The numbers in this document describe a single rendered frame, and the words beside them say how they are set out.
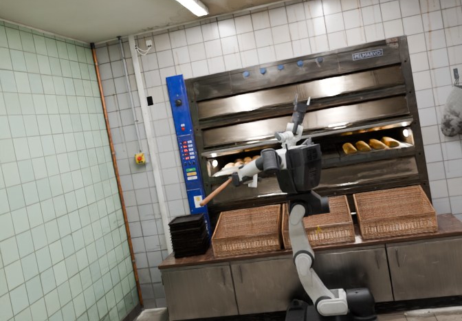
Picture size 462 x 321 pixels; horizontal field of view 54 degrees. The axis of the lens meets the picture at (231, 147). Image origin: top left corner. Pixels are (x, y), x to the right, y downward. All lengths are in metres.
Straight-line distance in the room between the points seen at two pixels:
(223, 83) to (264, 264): 1.62
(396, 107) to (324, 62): 0.71
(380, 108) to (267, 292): 1.79
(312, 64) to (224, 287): 2.02
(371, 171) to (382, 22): 1.25
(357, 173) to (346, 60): 0.97
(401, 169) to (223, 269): 1.71
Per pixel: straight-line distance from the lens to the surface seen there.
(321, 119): 4.04
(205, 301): 3.94
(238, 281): 3.81
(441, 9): 4.23
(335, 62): 4.08
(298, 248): 3.27
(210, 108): 4.16
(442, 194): 4.23
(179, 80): 4.21
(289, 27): 4.11
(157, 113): 4.30
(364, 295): 3.38
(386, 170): 4.12
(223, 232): 4.19
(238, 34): 4.16
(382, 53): 4.11
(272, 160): 2.98
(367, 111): 4.07
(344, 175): 4.09
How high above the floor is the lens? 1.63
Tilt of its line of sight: 3 degrees down
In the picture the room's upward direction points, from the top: 10 degrees counter-clockwise
